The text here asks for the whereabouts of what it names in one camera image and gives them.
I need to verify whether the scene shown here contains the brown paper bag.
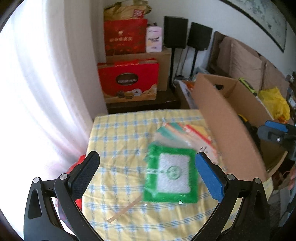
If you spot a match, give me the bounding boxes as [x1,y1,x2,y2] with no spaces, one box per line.
[104,1,152,21]

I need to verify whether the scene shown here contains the left black speaker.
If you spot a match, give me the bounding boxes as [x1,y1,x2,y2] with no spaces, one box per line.
[164,16,188,49]

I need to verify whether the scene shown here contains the person's right hand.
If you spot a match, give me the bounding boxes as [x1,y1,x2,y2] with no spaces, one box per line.
[288,167,296,190]

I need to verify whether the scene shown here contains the beige sofa cushion right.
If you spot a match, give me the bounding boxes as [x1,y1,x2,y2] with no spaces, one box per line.
[260,56,290,98]

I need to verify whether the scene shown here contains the framed ink painting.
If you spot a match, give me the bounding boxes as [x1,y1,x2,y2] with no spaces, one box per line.
[223,0,287,52]

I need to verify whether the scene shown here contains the right black speaker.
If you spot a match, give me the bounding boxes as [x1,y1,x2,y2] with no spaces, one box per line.
[187,22,213,51]

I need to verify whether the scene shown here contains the black speaker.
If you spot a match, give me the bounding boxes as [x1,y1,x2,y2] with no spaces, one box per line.
[187,22,213,51]
[164,16,188,49]

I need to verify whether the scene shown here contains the wooden spatula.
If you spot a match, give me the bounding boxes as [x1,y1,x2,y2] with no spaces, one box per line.
[107,196,142,223]

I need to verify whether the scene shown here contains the beige sofa cushion left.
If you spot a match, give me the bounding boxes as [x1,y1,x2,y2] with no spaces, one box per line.
[216,37,264,91]

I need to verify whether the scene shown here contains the dark wooden side table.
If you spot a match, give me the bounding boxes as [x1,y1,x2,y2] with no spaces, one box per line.
[106,89,181,114]

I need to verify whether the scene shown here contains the striped colourful packaged towels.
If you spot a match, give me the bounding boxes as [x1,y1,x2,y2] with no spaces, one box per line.
[152,123,220,165]

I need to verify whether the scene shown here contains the white pink tissue pack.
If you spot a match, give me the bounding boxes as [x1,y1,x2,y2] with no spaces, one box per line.
[145,26,163,53]

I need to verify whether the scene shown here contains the white curtain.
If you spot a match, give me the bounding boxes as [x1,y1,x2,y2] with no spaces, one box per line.
[1,1,107,235]

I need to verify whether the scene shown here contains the red collection gift box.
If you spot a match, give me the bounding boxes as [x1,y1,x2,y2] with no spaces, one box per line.
[97,58,159,103]

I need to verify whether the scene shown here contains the red gift bag upper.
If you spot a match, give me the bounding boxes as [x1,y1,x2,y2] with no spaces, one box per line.
[104,19,147,56]

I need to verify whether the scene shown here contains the yellow plastic bag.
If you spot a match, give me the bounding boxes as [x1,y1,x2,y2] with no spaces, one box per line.
[258,87,290,123]

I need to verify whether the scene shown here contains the beige sofa cushion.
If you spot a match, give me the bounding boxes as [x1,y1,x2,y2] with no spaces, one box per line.
[216,37,264,91]
[260,56,290,98]

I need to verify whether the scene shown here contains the green white packaged cloth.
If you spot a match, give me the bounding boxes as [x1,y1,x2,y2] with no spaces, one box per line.
[142,144,198,203]

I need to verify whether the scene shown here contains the open cardboard box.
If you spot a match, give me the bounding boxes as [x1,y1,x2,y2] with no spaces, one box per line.
[192,73,287,182]

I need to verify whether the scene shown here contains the red plastic bag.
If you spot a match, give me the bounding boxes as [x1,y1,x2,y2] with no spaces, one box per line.
[58,153,87,232]

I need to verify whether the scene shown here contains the yellow blue checkered cloth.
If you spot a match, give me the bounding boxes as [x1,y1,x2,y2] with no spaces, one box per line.
[81,108,273,241]

